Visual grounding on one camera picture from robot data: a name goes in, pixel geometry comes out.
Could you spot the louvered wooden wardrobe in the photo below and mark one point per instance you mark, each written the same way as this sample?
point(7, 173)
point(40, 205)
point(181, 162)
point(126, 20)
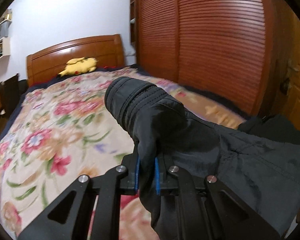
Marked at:
point(222, 46)

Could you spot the yellow plush toy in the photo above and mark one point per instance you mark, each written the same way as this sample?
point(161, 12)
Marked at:
point(79, 66)

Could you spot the wooden door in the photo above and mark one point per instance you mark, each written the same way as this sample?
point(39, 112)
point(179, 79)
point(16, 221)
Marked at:
point(287, 99)

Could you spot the wooden headboard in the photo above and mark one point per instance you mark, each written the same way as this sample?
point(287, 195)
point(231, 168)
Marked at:
point(45, 64)

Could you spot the floral bed blanket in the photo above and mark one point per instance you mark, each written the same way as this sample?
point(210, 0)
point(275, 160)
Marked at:
point(63, 130)

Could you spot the black padded jacket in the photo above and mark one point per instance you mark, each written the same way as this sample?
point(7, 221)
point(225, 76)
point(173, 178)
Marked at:
point(265, 174)

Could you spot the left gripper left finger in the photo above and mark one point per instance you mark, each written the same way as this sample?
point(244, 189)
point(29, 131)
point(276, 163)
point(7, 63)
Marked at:
point(89, 208)

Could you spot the metal door handle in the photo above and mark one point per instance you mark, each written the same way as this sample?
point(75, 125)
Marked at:
point(291, 67)

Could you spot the dark desk chair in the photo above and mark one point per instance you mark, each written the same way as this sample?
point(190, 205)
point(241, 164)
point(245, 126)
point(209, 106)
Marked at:
point(10, 93)

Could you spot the white wall shelf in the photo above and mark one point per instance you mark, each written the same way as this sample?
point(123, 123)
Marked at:
point(5, 22)

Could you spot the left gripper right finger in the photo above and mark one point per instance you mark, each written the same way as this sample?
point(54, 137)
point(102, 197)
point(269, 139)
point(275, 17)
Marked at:
point(203, 208)

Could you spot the black folded garment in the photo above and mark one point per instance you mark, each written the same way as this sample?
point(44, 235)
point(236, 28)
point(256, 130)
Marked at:
point(275, 128)

